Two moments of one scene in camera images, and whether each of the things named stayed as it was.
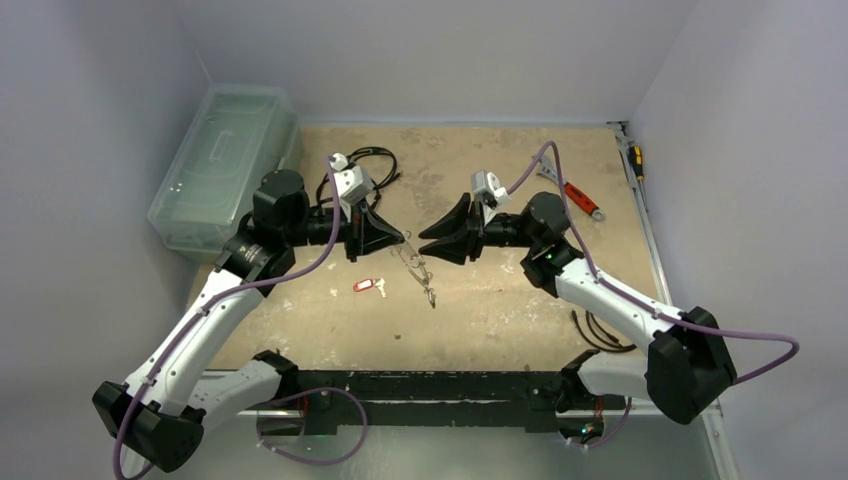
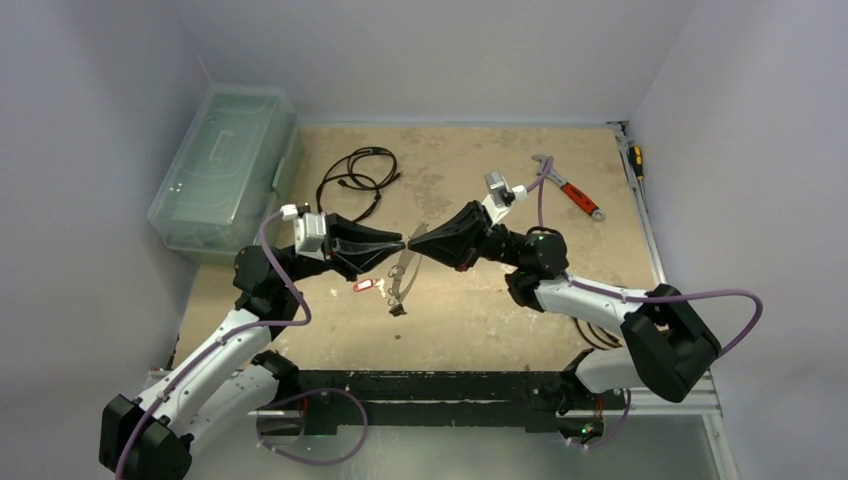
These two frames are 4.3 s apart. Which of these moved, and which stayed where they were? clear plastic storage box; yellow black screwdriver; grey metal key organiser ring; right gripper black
Moved: grey metal key organiser ring
Stayed: right gripper black; clear plastic storage box; yellow black screwdriver
